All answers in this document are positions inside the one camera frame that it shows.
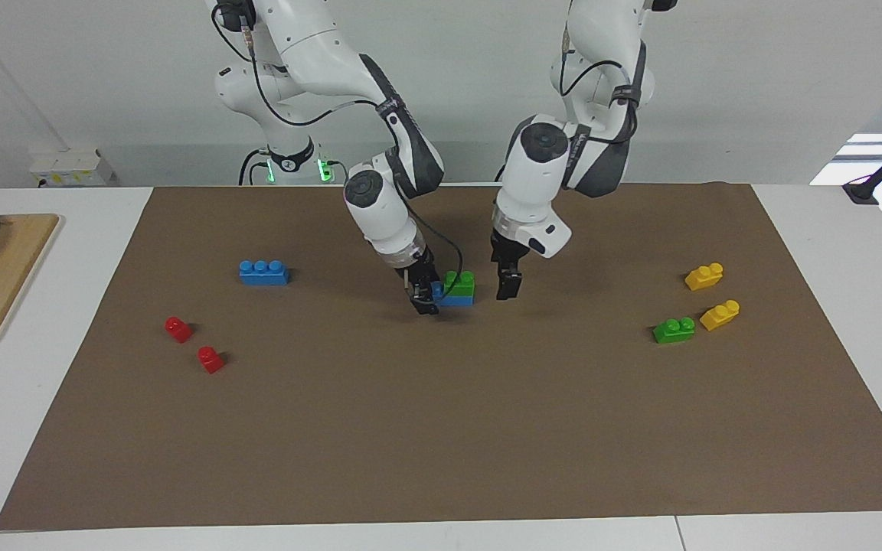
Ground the blue three-stud toy brick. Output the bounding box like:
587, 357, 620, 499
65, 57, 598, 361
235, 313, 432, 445
239, 260, 290, 287
431, 281, 476, 308

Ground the brown table mat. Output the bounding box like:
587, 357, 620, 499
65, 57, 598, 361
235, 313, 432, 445
0, 182, 882, 531

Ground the green brick with white stickers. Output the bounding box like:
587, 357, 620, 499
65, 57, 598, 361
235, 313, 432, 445
653, 317, 697, 344

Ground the yellow toy brick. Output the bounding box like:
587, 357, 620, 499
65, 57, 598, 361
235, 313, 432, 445
700, 299, 741, 332
684, 262, 724, 292

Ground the white power strip box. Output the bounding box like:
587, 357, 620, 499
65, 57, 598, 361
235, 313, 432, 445
28, 149, 115, 187

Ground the wooden cutting board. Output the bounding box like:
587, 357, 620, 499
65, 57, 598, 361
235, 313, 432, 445
0, 214, 61, 354

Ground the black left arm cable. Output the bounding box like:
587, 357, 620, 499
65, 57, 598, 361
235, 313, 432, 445
560, 31, 637, 146

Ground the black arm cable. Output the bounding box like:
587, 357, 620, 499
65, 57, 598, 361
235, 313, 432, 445
210, 0, 463, 307
560, 31, 637, 146

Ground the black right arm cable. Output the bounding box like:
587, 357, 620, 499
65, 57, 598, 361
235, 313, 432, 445
210, 0, 463, 307

